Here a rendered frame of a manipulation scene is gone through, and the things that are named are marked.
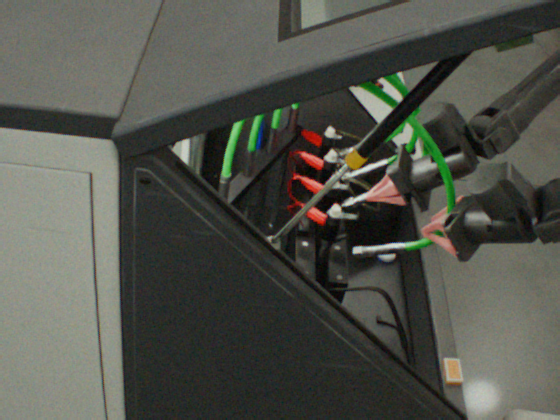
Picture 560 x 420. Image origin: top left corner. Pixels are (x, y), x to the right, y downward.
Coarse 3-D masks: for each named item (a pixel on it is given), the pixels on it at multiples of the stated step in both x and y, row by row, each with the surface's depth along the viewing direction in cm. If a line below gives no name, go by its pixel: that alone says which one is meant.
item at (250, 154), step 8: (392, 80) 116; (400, 88) 117; (416, 112) 120; (256, 120) 122; (256, 128) 122; (256, 136) 124; (248, 144) 125; (248, 152) 126; (424, 152) 126; (248, 160) 127; (248, 168) 128; (248, 176) 129; (344, 200) 134; (352, 200) 134; (360, 200) 133; (352, 208) 134
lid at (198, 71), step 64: (192, 0) 89; (256, 0) 81; (320, 0) 78; (384, 0) 73; (448, 0) 64; (512, 0) 60; (192, 64) 74; (256, 64) 68; (320, 64) 64; (384, 64) 64; (128, 128) 69; (192, 128) 69
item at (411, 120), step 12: (360, 84) 99; (372, 84) 99; (384, 96) 98; (408, 120) 99; (420, 132) 99; (228, 144) 115; (432, 144) 100; (228, 156) 116; (432, 156) 101; (228, 168) 118; (444, 168) 101; (228, 180) 120; (444, 180) 102; (456, 204) 105; (420, 240) 111
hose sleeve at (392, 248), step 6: (366, 246) 117; (372, 246) 116; (378, 246) 115; (384, 246) 115; (390, 246) 114; (396, 246) 113; (402, 246) 113; (366, 252) 116; (372, 252) 116; (378, 252) 115; (384, 252) 115; (390, 252) 114; (396, 252) 114; (402, 252) 113
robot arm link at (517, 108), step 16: (544, 64) 113; (528, 80) 112; (544, 80) 111; (512, 96) 112; (528, 96) 111; (544, 96) 112; (480, 112) 114; (496, 112) 113; (512, 112) 110; (528, 112) 111; (480, 128) 111; (512, 128) 110; (512, 144) 111
